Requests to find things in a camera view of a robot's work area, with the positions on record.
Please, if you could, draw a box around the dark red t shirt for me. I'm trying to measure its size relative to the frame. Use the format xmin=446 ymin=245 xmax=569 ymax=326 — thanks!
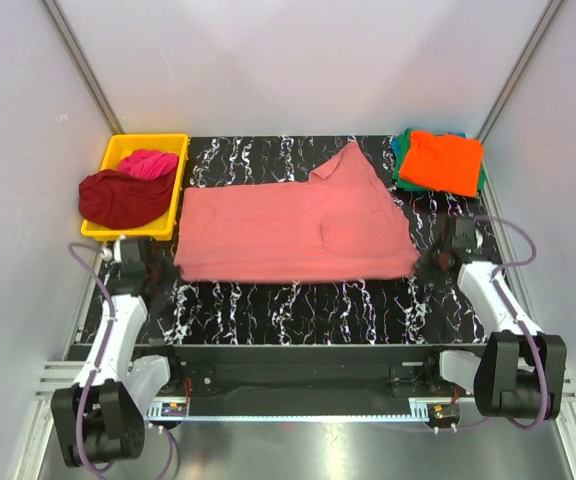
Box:
xmin=79 ymin=170 xmax=176 ymax=230

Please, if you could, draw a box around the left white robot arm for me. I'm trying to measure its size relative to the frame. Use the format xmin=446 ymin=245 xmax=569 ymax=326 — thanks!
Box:
xmin=50 ymin=262 xmax=184 ymax=479

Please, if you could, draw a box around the purple cable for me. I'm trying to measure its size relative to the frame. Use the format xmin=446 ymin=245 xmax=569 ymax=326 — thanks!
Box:
xmin=472 ymin=215 xmax=554 ymax=434
xmin=67 ymin=242 xmax=179 ymax=478

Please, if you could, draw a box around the magenta t shirt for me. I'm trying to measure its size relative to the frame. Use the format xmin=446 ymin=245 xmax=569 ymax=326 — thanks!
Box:
xmin=117 ymin=149 xmax=179 ymax=180

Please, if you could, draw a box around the right aluminium corner post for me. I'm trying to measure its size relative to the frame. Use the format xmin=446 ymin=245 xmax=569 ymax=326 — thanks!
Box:
xmin=475 ymin=0 xmax=567 ymax=143

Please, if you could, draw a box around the left aluminium corner post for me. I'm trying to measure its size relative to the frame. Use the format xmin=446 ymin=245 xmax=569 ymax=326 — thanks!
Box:
xmin=39 ymin=0 xmax=125 ymax=135

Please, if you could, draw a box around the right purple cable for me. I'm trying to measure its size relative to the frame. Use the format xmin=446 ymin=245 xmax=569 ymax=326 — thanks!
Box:
xmin=472 ymin=215 xmax=554 ymax=434

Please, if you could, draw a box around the aluminium corner post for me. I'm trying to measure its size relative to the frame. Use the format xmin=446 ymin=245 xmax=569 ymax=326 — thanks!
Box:
xmin=475 ymin=0 xmax=567 ymax=143
xmin=39 ymin=0 xmax=125 ymax=135

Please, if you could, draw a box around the aluminium frame rail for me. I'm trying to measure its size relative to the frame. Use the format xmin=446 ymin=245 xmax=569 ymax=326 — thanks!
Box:
xmin=32 ymin=359 xmax=576 ymax=426

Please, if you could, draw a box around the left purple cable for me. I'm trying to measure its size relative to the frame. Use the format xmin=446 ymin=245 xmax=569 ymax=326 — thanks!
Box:
xmin=67 ymin=242 xmax=179 ymax=478

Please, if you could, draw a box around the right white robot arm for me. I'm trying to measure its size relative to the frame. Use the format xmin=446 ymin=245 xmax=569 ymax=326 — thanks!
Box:
xmin=416 ymin=244 xmax=567 ymax=430

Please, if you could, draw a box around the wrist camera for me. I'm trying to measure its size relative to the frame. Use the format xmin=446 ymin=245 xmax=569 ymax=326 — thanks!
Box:
xmin=101 ymin=237 xmax=152 ymax=276
xmin=447 ymin=217 xmax=484 ymax=254

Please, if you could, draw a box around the salmon pink t shirt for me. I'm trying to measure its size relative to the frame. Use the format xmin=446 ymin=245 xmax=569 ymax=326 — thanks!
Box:
xmin=174 ymin=142 xmax=419 ymax=283

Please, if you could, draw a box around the yellow plastic bin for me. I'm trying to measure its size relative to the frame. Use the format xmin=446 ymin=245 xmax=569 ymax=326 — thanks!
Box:
xmin=80 ymin=134 xmax=189 ymax=242

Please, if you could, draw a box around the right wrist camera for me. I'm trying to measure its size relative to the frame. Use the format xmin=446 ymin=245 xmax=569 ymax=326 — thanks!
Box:
xmin=447 ymin=217 xmax=484 ymax=254

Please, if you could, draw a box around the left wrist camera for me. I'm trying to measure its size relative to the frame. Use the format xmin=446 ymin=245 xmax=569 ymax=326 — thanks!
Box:
xmin=101 ymin=237 xmax=152 ymax=276

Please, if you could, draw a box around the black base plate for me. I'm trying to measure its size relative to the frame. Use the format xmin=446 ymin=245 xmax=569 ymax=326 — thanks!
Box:
xmin=164 ymin=345 xmax=470 ymax=421

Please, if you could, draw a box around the blue folded t shirt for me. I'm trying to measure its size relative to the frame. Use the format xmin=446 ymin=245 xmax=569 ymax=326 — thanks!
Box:
xmin=391 ymin=132 xmax=466 ymax=158

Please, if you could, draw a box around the green folded t shirt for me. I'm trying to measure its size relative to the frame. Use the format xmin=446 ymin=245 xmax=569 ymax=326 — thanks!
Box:
xmin=392 ymin=128 xmax=487 ymax=201

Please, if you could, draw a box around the orange folded t shirt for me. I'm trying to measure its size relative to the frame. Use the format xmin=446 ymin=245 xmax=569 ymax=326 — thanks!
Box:
xmin=398 ymin=130 xmax=484 ymax=198

